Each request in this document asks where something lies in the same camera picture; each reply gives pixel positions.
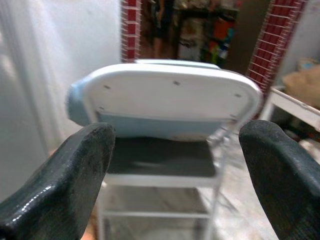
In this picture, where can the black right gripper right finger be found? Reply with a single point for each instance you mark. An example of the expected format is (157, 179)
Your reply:
(287, 180)

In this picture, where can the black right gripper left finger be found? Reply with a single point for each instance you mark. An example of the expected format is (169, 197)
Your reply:
(62, 180)

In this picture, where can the white wooden table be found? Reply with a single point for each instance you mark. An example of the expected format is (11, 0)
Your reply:
(295, 105)

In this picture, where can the brown sack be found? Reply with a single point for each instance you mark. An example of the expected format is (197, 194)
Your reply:
(303, 82)

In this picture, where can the white folding chair blue cushion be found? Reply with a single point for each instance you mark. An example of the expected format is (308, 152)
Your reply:
(170, 100)

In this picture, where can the orange package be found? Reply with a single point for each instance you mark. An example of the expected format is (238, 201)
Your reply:
(223, 28)

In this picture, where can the white plastic container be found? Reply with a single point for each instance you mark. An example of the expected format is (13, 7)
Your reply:
(190, 42)

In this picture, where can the person in dark clothes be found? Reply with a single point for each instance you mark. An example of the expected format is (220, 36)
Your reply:
(161, 27)

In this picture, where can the dark cluttered shelf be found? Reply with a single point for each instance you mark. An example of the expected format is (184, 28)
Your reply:
(207, 15)

